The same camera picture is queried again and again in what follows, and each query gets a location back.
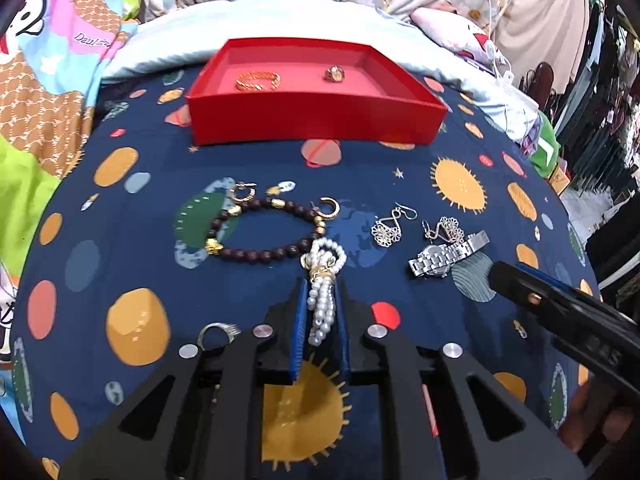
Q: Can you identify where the white pearl bracelet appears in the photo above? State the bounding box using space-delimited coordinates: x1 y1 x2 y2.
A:
299 237 348 348

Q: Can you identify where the silver ring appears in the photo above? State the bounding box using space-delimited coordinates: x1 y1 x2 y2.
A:
196 322 241 351

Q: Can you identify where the dark wooden bead bracelet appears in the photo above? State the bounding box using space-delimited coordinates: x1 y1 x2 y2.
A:
204 197 328 265

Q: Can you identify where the gold hoop earring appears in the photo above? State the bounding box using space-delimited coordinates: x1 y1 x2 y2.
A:
311 196 341 221
229 182 257 204

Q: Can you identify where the gold twisted bangle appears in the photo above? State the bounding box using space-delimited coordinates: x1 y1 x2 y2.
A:
235 70 281 92

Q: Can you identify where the person right hand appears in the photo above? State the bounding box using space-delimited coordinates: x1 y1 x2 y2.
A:
558 377 634 453

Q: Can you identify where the navy planet print bedsheet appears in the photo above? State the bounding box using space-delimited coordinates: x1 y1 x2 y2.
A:
11 67 597 469

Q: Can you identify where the dark red chair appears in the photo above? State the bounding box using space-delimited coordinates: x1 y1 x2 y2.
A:
518 62 554 110

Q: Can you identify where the red cardboard tray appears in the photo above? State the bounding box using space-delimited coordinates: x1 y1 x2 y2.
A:
186 38 448 145

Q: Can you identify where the white pink cartoon pillow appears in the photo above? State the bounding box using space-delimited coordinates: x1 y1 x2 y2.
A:
410 8 506 66

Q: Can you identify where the beige curtain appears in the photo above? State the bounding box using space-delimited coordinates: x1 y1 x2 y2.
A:
492 0 590 94

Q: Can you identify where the light blue pillow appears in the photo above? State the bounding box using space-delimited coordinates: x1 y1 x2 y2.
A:
103 0 538 139

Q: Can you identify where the colourful monkey cartoon blanket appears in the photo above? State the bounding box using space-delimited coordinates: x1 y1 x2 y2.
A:
0 0 141 371

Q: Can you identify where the white charging cable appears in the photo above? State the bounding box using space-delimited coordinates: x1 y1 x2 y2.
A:
479 0 516 86

